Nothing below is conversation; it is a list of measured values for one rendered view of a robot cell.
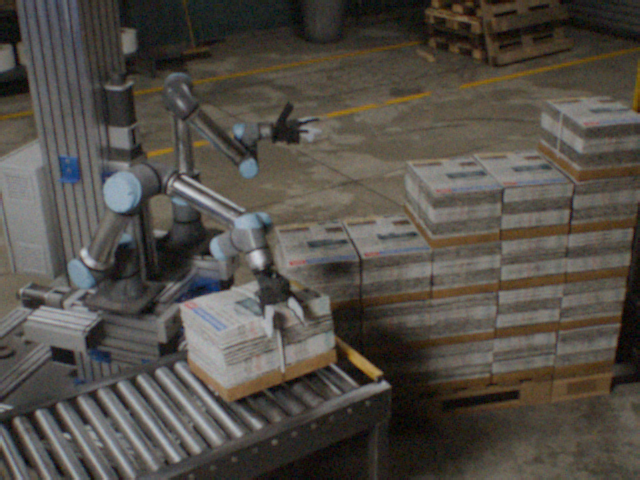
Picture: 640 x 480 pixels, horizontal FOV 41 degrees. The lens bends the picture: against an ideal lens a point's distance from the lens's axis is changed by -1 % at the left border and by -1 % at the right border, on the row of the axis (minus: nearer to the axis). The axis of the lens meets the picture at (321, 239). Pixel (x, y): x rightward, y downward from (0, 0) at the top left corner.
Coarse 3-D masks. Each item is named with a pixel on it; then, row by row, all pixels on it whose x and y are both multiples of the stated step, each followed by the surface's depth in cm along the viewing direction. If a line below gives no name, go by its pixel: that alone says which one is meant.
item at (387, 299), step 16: (448, 288) 351; (464, 288) 353; (480, 288) 354; (496, 288) 356; (512, 288) 357; (336, 304) 344; (352, 304) 345; (368, 304) 347; (384, 304) 348; (464, 336) 363; (480, 336) 364; (496, 336) 366; (512, 336) 368; (336, 352) 354; (368, 352) 357; (384, 352) 358; (544, 368) 379; (432, 384) 370; (448, 384) 372; (464, 384) 374; (480, 384) 376
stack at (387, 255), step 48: (288, 240) 352; (336, 240) 352; (384, 240) 351; (528, 240) 350; (336, 288) 341; (384, 288) 345; (432, 288) 351; (528, 288) 360; (384, 336) 356; (432, 336) 360; (528, 336) 370; (528, 384) 381
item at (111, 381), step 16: (144, 368) 277; (96, 384) 269; (112, 384) 270; (48, 400) 262; (64, 400) 262; (96, 400) 269; (144, 400) 279; (0, 416) 255; (16, 416) 255; (32, 416) 258; (80, 416) 267; (64, 432) 266
